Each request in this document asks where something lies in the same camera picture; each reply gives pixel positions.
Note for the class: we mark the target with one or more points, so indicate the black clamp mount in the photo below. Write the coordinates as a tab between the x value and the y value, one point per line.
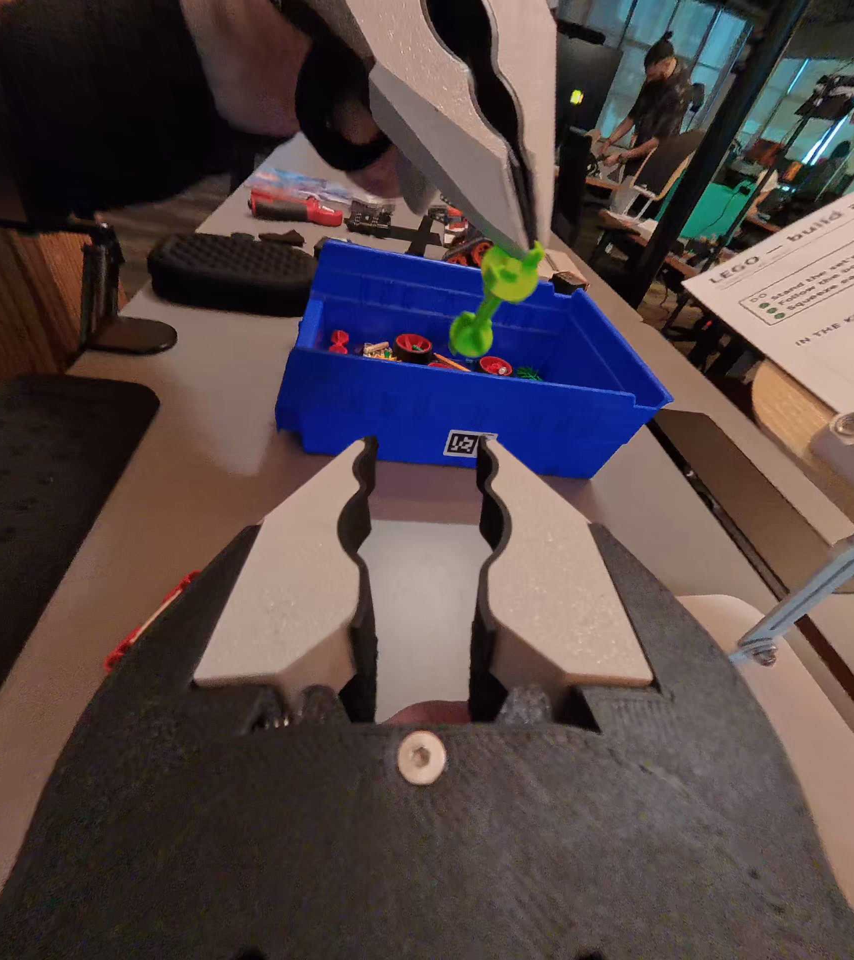
134	336

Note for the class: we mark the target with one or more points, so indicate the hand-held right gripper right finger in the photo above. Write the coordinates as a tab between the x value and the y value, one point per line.
554	600

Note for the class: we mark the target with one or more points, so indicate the blue plastic bin with label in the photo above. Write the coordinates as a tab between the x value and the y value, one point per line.
397	405

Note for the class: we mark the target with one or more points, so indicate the red hand tool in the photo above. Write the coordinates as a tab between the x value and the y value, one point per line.
292	208

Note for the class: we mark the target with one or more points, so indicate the black perforated board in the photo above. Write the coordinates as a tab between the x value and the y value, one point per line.
22	487

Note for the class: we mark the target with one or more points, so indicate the black cloth scrap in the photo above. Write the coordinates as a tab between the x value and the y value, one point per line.
281	238

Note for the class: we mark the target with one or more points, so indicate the black flat bracket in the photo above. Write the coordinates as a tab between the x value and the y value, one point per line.
421	236

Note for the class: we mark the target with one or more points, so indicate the printed instruction sheet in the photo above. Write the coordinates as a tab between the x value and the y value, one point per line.
832	300

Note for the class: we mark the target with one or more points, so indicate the small black box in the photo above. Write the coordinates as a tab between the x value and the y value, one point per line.
569	283

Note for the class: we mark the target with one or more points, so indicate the lime green spool rod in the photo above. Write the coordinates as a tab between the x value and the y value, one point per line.
506	277

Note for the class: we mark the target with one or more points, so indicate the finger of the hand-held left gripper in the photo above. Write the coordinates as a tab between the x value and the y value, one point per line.
532	75
427	112

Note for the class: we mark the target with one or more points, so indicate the red toy connector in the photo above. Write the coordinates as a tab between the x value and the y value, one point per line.
118	654

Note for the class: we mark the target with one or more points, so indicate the person's left forearm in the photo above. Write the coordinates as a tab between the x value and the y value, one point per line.
97	90

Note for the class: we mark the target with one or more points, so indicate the person's left hand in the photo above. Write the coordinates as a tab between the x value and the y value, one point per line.
247	67

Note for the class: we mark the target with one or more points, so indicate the black foam case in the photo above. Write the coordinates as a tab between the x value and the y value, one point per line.
232	270

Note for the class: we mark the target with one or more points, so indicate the small electronics board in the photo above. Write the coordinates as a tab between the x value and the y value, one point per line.
367	217

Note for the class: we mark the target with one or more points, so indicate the pile of toy building parts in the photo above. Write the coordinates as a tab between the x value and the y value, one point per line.
412	349

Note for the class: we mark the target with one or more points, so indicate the orange tracked toy robot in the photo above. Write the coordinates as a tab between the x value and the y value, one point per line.
464	251

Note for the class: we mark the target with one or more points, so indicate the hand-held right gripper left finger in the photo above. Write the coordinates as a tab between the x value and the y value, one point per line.
284	600

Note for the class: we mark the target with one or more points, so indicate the colourful printed booklet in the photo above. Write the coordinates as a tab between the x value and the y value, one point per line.
284	178

